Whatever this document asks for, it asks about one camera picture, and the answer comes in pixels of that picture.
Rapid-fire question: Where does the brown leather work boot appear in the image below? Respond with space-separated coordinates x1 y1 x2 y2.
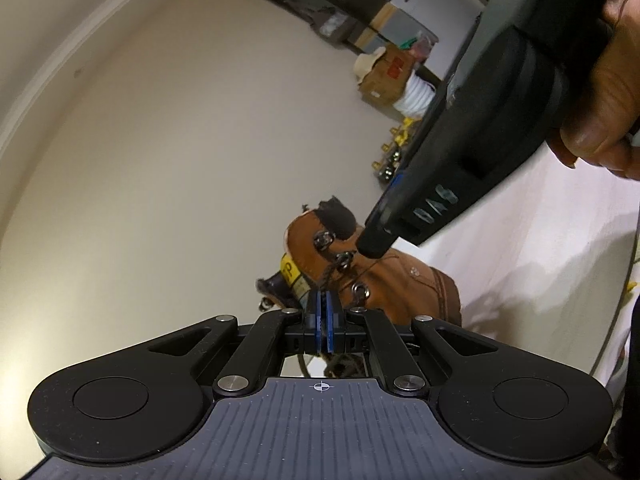
256 197 462 326

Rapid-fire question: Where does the dark brown shoelace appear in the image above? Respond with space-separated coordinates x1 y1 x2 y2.
306 250 410 378

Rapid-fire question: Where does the person's right hand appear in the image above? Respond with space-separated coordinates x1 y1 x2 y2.
548 0 639 181

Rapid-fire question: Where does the cooking oil bottles cluster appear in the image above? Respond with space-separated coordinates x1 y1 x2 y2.
371 117 420 184

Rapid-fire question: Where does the white plastic bucket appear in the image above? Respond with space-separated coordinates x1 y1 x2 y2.
393 73 436 119

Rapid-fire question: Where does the cardboard box with hat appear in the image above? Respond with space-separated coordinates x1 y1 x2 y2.
354 44 416 107

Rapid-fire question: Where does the grey hanging bag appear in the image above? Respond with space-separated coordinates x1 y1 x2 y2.
311 8 358 44

